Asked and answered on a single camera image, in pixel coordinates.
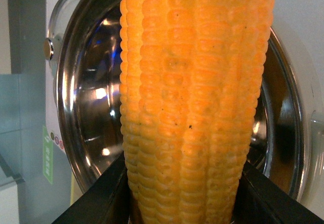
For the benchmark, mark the yellow corn cob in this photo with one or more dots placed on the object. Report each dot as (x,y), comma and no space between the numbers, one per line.
(191,76)

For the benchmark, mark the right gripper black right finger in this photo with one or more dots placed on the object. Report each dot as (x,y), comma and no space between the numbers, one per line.
(259,200)

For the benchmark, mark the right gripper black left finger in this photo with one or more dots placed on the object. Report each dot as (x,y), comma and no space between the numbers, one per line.
(106,201)

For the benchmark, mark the cream steel cooking pot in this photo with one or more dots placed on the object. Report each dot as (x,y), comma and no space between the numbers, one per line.
(287,140)

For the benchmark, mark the steel glass pot lid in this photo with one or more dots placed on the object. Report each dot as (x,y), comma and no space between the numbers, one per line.
(53,42)

